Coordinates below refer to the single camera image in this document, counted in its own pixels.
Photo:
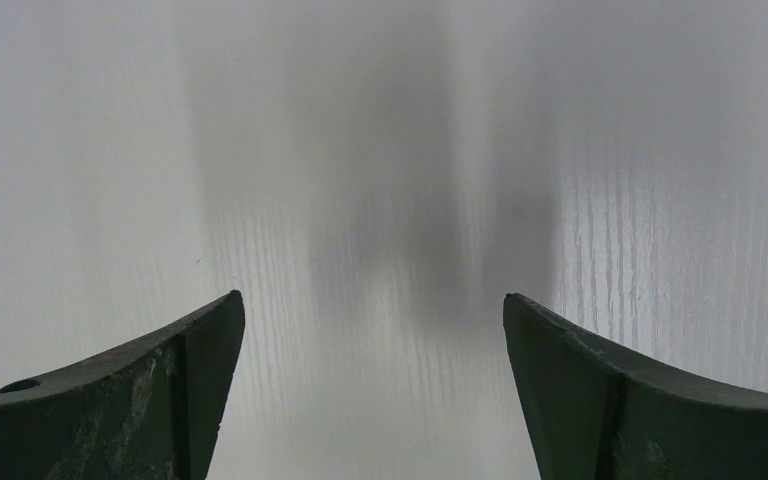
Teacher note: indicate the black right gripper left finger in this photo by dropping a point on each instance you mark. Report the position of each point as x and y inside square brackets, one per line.
[150, 408]

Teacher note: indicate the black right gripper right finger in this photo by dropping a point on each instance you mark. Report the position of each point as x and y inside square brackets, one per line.
[595, 409]

